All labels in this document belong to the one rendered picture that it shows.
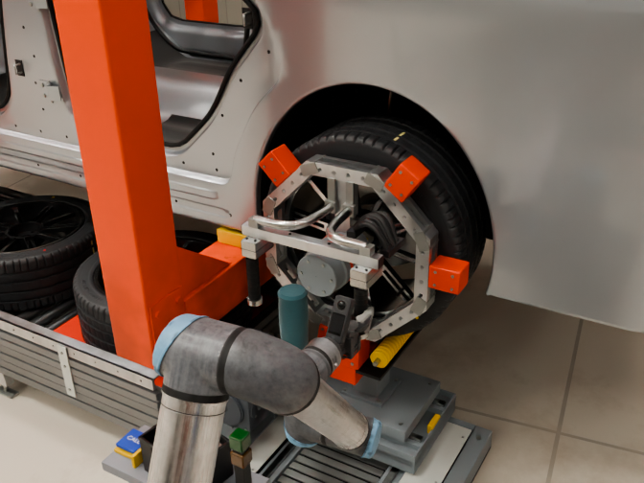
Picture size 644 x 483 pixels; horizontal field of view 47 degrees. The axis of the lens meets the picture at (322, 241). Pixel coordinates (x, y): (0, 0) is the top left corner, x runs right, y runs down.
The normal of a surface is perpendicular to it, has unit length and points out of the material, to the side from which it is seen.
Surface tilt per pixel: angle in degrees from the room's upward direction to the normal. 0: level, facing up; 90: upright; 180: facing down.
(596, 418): 0
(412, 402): 0
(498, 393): 0
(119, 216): 90
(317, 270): 90
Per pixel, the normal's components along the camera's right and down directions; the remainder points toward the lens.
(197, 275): 0.87, 0.22
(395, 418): -0.02, -0.89
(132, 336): -0.50, 0.41
